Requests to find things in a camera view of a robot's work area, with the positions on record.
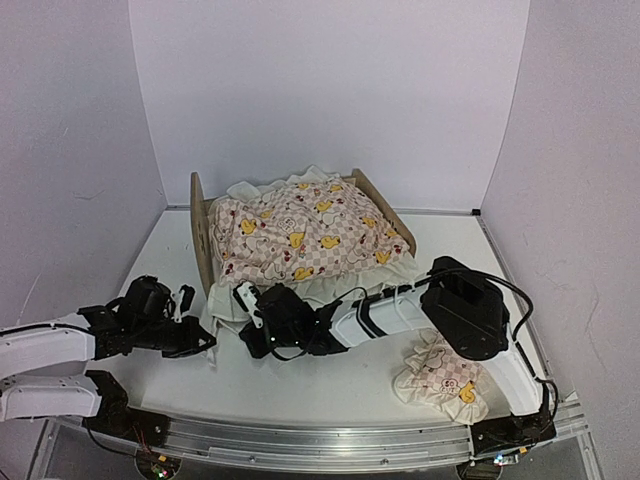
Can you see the duck print ruffled bed cover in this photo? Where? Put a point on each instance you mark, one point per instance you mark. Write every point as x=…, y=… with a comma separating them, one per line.
x=314, y=233

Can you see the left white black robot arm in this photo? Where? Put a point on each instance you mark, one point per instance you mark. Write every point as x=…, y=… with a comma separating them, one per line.
x=148, y=316

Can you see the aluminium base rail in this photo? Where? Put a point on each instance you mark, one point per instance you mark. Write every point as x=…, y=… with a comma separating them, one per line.
x=367, y=449

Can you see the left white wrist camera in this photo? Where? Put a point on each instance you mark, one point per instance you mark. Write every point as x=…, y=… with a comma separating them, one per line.
x=181, y=302

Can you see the duck print ruffled pillow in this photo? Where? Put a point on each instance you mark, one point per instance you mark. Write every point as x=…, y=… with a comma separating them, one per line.
x=435, y=376

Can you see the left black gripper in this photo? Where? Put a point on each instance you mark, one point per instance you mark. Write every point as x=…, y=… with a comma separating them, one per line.
x=189, y=346

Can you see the wooden pet bed frame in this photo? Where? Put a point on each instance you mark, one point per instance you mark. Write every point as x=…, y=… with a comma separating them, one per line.
x=199, y=208

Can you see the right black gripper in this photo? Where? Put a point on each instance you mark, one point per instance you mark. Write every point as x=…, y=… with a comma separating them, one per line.
x=257, y=350

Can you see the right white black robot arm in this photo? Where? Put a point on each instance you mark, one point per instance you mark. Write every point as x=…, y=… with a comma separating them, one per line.
x=465, y=306

